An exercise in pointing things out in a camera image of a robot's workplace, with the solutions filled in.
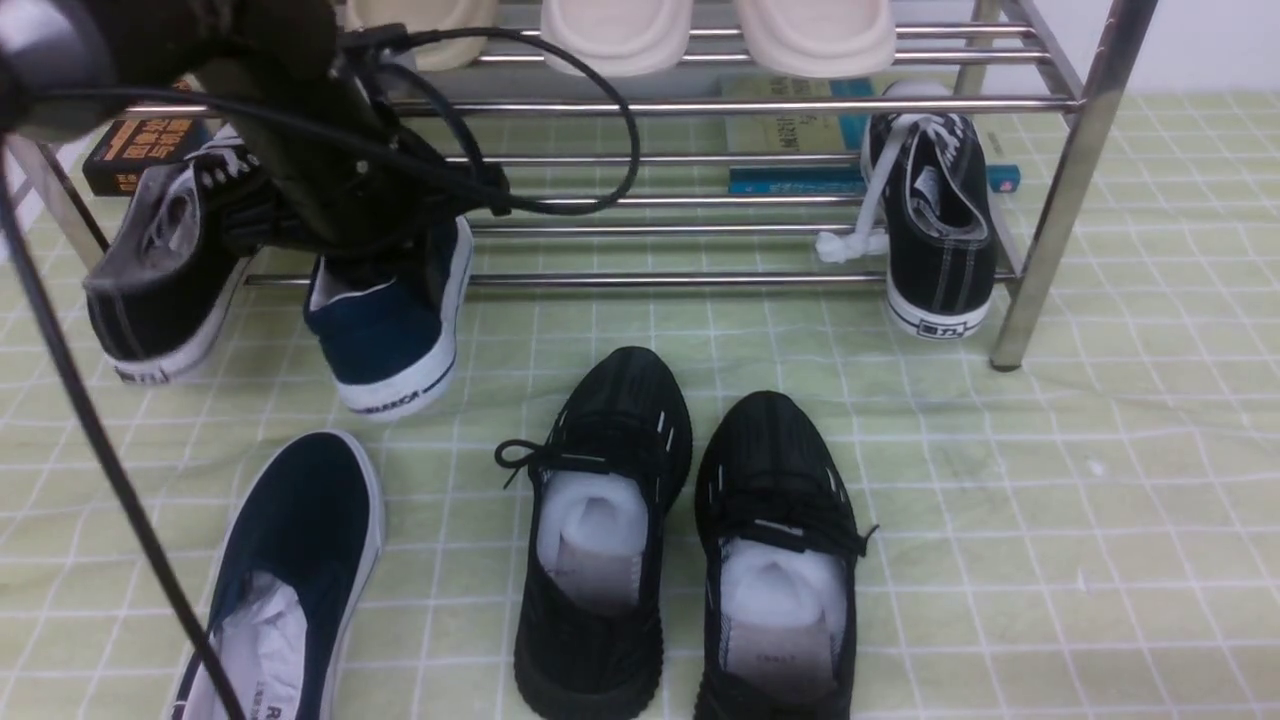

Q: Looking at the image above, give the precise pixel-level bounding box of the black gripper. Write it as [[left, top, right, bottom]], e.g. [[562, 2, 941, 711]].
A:
[[195, 55, 509, 258]]

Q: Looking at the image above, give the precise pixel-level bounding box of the navy slip-on shoe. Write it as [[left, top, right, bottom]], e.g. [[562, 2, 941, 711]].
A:
[[303, 217, 474, 421], [207, 430, 387, 719]]

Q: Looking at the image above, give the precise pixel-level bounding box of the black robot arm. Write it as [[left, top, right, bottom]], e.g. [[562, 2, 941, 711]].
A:
[[3, 1, 513, 258]]

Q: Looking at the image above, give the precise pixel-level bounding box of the silver metal shoe rack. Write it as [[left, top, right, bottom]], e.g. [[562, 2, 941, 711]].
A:
[[5, 1, 1158, 372]]

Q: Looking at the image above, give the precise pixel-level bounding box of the black canvas sneaker left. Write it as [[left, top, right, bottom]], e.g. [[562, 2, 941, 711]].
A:
[[83, 124, 268, 386]]

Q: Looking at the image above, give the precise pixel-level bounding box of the black canvas sneaker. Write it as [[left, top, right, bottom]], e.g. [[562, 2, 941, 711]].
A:
[[83, 124, 268, 386], [815, 110, 1000, 341]]

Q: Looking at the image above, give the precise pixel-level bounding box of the black orange book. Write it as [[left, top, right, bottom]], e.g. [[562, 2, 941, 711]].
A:
[[81, 117, 212, 197]]

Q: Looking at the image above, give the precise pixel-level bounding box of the cream slipper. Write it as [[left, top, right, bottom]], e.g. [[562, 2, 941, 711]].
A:
[[540, 1, 695, 78], [733, 1, 897, 79]]

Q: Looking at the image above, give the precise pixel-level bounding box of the black knit sneaker left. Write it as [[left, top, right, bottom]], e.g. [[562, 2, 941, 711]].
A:
[[494, 346, 692, 719]]

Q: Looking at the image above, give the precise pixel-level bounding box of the black knit sneaker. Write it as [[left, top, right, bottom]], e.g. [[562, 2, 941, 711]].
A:
[[494, 346, 692, 719], [694, 391, 869, 719]]

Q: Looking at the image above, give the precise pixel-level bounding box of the pale green book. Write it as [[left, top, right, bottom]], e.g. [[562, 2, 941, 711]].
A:
[[719, 74, 879, 155]]

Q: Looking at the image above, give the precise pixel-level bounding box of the cream slipper far right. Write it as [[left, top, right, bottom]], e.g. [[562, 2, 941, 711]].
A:
[[733, 1, 897, 79]]

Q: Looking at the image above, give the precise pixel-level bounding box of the teal blue book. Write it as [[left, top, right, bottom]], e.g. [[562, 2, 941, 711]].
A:
[[727, 164, 1021, 196]]

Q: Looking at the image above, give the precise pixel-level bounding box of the black canvas sneaker right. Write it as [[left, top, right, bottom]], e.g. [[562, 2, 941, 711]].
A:
[[815, 110, 1000, 341]]

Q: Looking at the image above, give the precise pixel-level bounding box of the black knit sneaker right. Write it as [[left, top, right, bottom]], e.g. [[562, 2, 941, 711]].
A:
[[694, 391, 869, 719]]

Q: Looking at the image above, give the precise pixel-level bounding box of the black cable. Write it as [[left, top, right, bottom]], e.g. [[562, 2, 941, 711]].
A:
[[0, 26, 643, 720]]

